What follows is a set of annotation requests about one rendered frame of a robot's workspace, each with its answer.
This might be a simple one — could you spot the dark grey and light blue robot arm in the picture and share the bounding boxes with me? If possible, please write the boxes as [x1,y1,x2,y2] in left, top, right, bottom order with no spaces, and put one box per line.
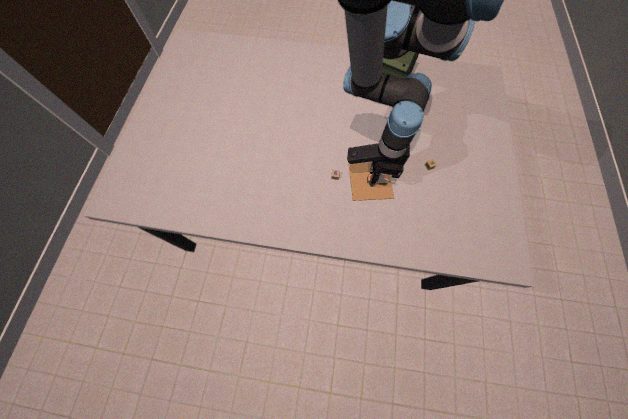
[338,0,503,164]

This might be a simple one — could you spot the tan flat mat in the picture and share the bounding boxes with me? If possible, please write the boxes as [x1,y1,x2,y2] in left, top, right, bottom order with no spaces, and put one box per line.
[349,162,394,201]

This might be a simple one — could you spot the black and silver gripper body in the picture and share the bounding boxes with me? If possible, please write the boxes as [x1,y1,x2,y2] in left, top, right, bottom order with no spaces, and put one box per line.
[373,145,410,178]

